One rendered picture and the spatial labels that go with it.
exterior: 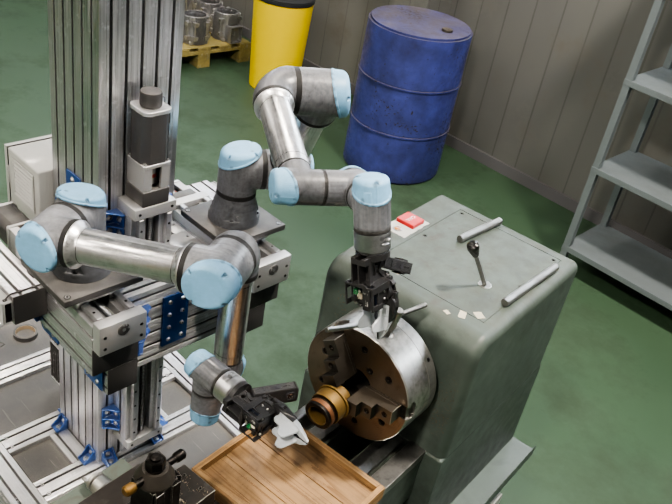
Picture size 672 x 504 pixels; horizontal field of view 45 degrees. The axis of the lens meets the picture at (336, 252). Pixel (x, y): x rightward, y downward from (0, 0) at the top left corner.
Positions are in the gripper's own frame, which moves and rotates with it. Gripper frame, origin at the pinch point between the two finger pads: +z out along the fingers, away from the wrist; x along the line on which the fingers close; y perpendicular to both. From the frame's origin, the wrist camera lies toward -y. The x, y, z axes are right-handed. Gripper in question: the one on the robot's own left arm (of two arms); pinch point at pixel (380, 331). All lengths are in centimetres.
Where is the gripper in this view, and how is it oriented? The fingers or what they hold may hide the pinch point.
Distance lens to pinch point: 172.8
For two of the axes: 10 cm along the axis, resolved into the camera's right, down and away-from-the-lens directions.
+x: 7.8, 2.2, -5.9
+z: 0.4, 9.2, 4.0
